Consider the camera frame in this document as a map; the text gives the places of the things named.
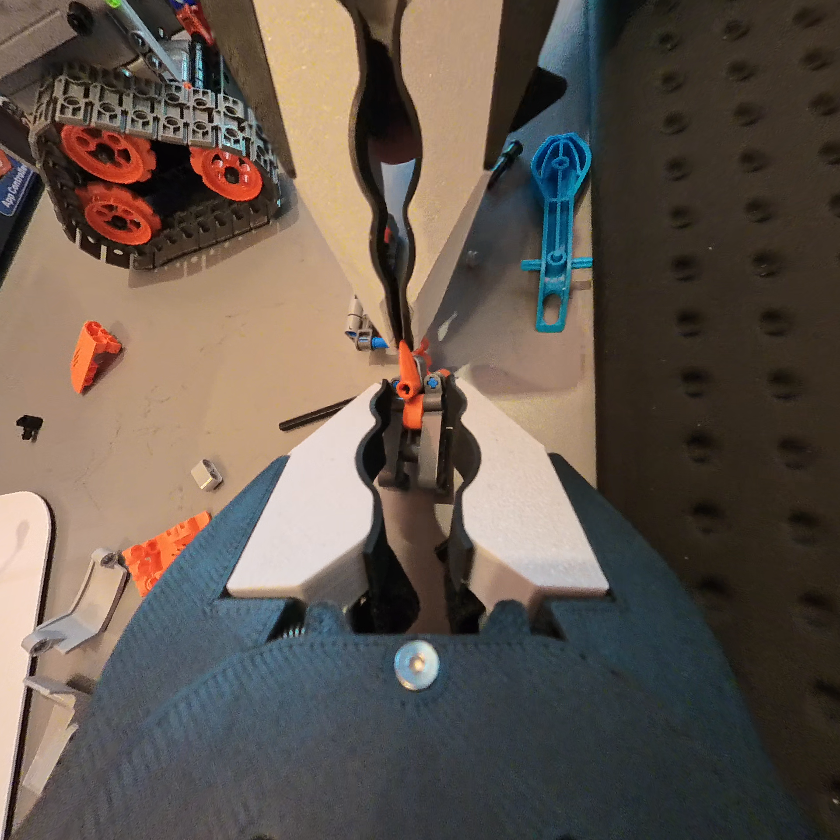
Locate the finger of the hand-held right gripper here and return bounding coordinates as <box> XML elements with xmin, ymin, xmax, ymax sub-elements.
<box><xmin>395</xmin><ymin>0</ymin><xmax>501</xmax><ymax>343</ymax></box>
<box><xmin>255</xmin><ymin>0</ymin><xmax>404</xmax><ymax>343</ymax></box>

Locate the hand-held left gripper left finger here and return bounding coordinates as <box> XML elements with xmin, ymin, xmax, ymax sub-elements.
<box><xmin>226</xmin><ymin>379</ymin><xmax>389</xmax><ymax>613</ymax></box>

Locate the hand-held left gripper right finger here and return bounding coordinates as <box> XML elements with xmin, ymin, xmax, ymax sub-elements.
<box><xmin>450</xmin><ymin>374</ymin><xmax>610</xmax><ymax>616</ymax></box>

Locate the long black axle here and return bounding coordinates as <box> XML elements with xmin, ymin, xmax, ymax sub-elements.
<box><xmin>278</xmin><ymin>396</ymin><xmax>359</xmax><ymax>433</ymax></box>

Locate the orange grey brick assembly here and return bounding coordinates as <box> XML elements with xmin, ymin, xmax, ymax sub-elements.
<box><xmin>373</xmin><ymin>337</ymin><xmax>464</xmax><ymax>504</ymax></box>

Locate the person's right hand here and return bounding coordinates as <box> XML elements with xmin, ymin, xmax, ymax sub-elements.
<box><xmin>376</xmin><ymin>84</ymin><xmax>417</xmax><ymax>166</ymax></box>

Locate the long black pin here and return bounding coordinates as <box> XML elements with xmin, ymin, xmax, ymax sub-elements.
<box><xmin>488</xmin><ymin>140</ymin><xmax>525</xmax><ymax>179</ymax></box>

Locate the grey orange tracked toy vehicle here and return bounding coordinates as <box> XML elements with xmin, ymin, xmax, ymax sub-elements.
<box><xmin>0</xmin><ymin>0</ymin><xmax>284</xmax><ymax>272</ymax></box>

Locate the orange pin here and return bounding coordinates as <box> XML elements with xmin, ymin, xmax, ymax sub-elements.
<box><xmin>121</xmin><ymin>511</ymin><xmax>213</xmax><ymax>599</ymax></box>

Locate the teal plastic separator tool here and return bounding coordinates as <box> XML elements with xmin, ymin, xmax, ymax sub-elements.
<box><xmin>521</xmin><ymin>132</ymin><xmax>594</xmax><ymax>335</ymax></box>

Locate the grey curved panel piece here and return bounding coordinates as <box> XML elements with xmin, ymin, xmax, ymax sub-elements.
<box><xmin>20</xmin><ymin>547</ymin><xmax>130</xmax><ymax>656</ymax></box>

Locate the black dimpled foam mat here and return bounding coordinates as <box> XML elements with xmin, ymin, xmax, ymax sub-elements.
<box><xmin>589</xmin><ymin>0</ymin><xmax>840</xmax><ymax>840</ymax></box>

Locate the orange curved brick piece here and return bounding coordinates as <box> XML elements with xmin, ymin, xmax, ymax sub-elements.
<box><xmin>70</xmin><ymin>319</ymin><xmax>124</xmax><ymax>395</ymax></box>

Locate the toy vehicle product box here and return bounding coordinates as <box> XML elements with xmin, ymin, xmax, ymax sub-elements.
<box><xmin>0</xmin><ymin>147</ymin><xmax>44</xmax><ymax>291</ymax></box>

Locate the white book stand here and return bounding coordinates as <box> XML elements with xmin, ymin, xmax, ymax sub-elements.
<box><xmin>0</xmin><ymin>490</ymin><xmax>55</xmax><ymax>816</ymax></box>

